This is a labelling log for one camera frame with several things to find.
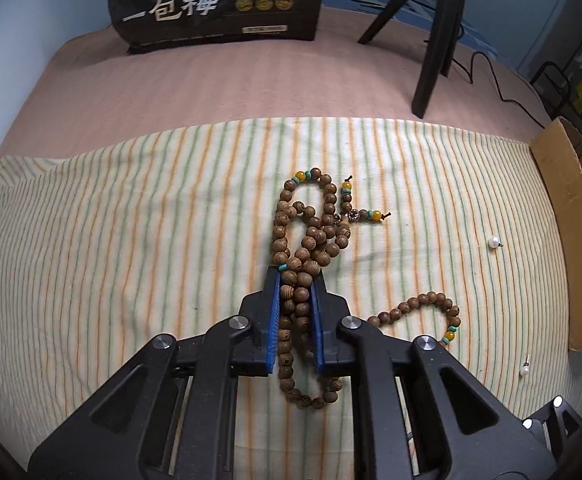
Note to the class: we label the striped yellow cloth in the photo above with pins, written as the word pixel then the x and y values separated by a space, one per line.
pixel 121 235

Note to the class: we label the cardboard box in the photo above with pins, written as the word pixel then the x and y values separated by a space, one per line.
pixel 566 210

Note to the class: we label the black clothes rack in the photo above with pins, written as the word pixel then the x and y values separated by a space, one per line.
pixel 553 80

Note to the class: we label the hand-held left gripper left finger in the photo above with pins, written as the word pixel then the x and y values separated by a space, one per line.
pixel 271 320

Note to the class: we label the black tripod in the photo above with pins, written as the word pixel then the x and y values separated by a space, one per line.
pixel 438 40

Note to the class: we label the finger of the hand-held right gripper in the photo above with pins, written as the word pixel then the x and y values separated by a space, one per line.
pixel 558 425

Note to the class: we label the tan bed sheet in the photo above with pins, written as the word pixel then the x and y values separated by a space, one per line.
pixel 221 85

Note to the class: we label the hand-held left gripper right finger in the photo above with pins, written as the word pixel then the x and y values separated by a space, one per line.
pixel 318 325

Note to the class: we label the pearl earring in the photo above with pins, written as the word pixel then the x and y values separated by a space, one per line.
pixel 494 241
pixel 525 371

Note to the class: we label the black printed snack bag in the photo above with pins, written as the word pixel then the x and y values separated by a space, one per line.
pixel 211 5

